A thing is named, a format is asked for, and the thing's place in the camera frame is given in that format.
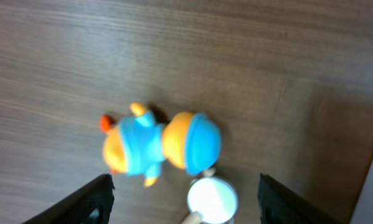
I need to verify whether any white wooden rattle drum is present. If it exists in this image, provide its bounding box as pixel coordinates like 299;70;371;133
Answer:
182;167;238;224

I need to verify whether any yellow blue duck toy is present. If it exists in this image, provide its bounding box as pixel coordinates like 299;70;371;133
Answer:
100;103;222;187

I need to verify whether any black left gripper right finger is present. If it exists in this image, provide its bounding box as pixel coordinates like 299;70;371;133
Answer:
257;174;340;224

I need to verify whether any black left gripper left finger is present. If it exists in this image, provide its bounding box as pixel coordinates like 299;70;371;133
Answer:
25;174;115;224

